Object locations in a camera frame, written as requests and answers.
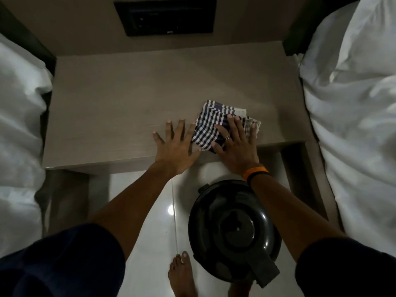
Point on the person's right foot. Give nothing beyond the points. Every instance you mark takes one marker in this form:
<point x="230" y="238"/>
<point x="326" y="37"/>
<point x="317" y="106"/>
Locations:
<point x="239" y="290"/>

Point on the person's left middle finger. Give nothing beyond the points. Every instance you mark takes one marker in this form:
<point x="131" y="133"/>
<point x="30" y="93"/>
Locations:
<point x="180" y="130"/>

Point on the brown wooden nightstand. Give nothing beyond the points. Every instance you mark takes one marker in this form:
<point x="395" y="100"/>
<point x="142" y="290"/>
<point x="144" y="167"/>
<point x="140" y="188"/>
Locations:
<point x="123" y="105"/>

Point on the person's left foot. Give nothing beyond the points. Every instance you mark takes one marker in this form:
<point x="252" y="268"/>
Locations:
<point x="182" y="278"/>

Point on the orange wristband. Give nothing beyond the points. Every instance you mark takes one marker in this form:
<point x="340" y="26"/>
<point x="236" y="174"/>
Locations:
<point x="252" y="170"/>

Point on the blue white checked cloth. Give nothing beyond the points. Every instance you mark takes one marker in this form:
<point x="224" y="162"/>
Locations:
<point x="207" y="126"/>

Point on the black wristband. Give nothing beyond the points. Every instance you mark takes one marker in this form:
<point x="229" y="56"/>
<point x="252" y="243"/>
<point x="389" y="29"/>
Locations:
<point x="256" y="175"/>

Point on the dark blue shirt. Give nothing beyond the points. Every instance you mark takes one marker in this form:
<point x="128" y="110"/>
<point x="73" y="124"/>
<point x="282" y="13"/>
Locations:
<point x="62" y="262"/>

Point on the person's right little finger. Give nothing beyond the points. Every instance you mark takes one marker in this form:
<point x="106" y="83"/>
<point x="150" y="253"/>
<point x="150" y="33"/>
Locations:
<point x="253" y="132"/>

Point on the person's right middle finger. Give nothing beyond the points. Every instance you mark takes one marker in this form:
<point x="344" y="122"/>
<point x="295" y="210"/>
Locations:
<point x="232" y="128"/>

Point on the person's left hand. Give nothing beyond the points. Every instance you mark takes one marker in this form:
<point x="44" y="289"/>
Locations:
<point x="174" y="154"/>

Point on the white pillow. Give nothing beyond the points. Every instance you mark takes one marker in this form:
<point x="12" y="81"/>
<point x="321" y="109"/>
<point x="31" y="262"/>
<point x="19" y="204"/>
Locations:
<point x="368" y="33"/>

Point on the person's left thumb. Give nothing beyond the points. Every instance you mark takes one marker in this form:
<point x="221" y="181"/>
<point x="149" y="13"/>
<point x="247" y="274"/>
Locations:
<point x="195" y="153"/>

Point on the person's foot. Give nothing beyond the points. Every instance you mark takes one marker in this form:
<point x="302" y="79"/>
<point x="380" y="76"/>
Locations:
<point x="239" y="290"/>
<point x="182" y="278"/>

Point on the black wall switch panel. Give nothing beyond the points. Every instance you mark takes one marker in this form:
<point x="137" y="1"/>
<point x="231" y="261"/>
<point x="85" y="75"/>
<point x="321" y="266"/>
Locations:
<point x="165" y="16"/>

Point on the dark headboard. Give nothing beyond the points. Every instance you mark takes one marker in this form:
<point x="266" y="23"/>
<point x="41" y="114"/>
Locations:
<point x="24" y="40"/>
<point x="309" y="27"/>

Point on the person's left little finger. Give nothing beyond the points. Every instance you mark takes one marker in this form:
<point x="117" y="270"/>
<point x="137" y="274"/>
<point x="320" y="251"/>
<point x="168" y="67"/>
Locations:
<point x="159" y="138"/>

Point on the person's right thumb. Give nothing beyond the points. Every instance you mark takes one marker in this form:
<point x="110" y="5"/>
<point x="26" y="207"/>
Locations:
<point x="217" y="148"/>

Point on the person's left forearm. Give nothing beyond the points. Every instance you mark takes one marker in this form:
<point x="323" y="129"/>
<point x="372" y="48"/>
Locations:
<point x="136" y="201"/>

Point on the person's right hand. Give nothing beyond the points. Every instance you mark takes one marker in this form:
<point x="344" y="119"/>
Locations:
<point x="239" y="153"/>

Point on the black pedal trash bin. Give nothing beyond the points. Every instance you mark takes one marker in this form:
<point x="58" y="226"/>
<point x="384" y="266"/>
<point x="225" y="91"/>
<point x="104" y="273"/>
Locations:
<point x="232" y="231"/>

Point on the person's right forearm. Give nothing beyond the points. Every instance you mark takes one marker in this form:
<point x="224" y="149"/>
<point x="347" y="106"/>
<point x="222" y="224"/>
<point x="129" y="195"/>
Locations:
<point x="287" y="213"/>

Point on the white bed duvet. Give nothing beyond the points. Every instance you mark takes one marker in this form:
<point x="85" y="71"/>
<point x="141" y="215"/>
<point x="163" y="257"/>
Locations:
<point x="355" y="136"/>
<point x="18" y="136"/>

